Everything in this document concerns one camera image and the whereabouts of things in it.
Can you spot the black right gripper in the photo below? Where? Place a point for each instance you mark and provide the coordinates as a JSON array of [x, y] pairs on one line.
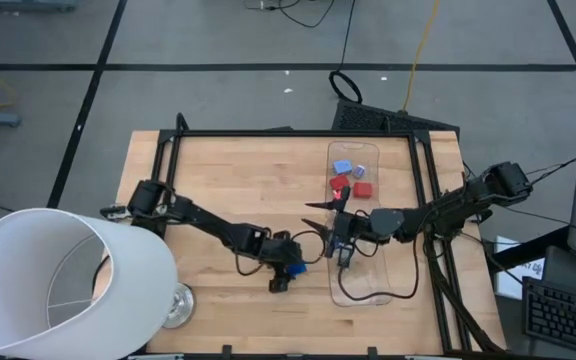
[[345, 227]]

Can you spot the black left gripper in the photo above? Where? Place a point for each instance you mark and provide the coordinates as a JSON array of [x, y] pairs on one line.
[[278, 250]]

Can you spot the blue charger with label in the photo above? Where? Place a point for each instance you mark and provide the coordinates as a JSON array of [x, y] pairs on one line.
[[297, 270]]

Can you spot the red square charger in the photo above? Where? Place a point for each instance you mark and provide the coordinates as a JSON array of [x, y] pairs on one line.
[[363, 190], [339, 181]]

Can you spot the light blue charger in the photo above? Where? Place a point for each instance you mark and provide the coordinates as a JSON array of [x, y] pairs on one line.
[[342, 166]]

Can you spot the purple charger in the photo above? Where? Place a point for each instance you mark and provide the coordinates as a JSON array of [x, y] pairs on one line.
[[359, 171]]

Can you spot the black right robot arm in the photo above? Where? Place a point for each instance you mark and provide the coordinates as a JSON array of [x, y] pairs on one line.
[[443, 210]]

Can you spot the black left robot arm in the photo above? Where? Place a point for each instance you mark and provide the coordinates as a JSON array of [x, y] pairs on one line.
[[208, 225]]

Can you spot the clear plastic tray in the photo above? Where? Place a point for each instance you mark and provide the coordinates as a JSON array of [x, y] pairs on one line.
[[368, 270], [363, 152]]

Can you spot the glass lamp base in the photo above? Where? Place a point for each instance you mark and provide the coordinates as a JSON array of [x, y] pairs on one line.
[[182, 307]]

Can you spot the black mesh panel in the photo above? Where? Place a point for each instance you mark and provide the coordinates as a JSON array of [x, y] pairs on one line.
[[393, 120]]

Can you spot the white lampshade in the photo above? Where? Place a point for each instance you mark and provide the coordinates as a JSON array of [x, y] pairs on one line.
[[143, 260]]

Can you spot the white paper sheet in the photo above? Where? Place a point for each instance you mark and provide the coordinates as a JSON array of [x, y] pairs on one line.
[[510, 280]]

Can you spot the black stand leg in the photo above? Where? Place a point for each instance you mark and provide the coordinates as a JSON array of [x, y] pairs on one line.
[[523, 250]]

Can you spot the dark grey case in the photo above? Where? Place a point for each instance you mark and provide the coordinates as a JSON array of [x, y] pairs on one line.
[[573, 270]]

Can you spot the black keyboard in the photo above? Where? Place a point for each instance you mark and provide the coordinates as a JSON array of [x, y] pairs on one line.
[[568, 315]]

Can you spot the black aluminium table frame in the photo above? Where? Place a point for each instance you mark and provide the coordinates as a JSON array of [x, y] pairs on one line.
[[293, 133]]

